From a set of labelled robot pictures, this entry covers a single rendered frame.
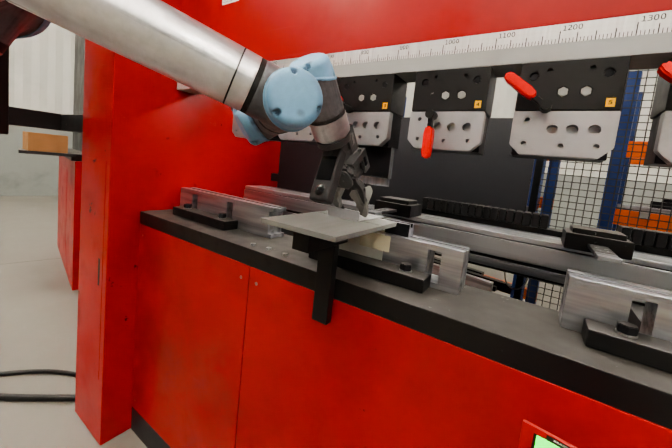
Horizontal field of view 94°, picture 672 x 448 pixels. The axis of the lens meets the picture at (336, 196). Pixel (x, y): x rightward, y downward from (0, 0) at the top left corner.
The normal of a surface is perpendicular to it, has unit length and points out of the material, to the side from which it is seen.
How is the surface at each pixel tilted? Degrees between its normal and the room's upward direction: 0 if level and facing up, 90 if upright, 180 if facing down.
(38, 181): 90
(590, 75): 90
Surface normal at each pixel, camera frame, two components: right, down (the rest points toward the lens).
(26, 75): 0.82, 0.14
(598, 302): -0.55, 0.02
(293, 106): 0.38, 0.13
